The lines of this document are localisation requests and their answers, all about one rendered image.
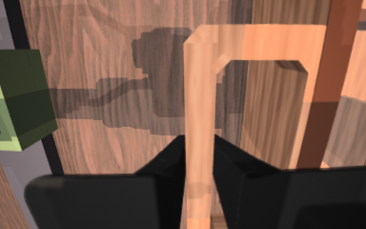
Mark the wooden maze board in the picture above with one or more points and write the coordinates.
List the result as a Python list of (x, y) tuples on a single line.
[(308, 111)]

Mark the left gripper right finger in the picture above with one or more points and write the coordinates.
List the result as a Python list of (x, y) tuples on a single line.
[(255, 195)]

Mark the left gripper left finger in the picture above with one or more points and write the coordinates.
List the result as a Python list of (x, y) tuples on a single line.
[(113, 201)]

